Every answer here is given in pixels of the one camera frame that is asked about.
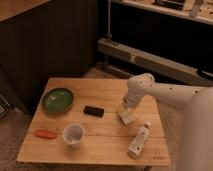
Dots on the white ceramic cup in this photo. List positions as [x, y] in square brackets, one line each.
[73, 135]

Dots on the wooden shelf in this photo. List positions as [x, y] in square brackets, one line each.
[195, 10]

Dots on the white sponge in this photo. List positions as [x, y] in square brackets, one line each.
[126, 115]

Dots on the green bowl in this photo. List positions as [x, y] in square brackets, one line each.
[57, 100]

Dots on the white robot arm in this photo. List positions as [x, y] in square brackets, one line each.
[196, 142]

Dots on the orange carrot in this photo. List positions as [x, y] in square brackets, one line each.
[45, 134]

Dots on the black rectangular object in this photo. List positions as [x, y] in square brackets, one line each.
[94, 111]

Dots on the wooden table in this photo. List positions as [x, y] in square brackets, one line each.
[106, 139]

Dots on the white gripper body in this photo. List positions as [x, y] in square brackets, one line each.
[130, 102]

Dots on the white plastic bottle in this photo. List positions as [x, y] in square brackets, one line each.
[135, 147]

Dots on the grey metal rail beam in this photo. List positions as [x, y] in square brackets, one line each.
[153, 63]

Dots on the dark cabinet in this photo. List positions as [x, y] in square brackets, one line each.
[40, 39]

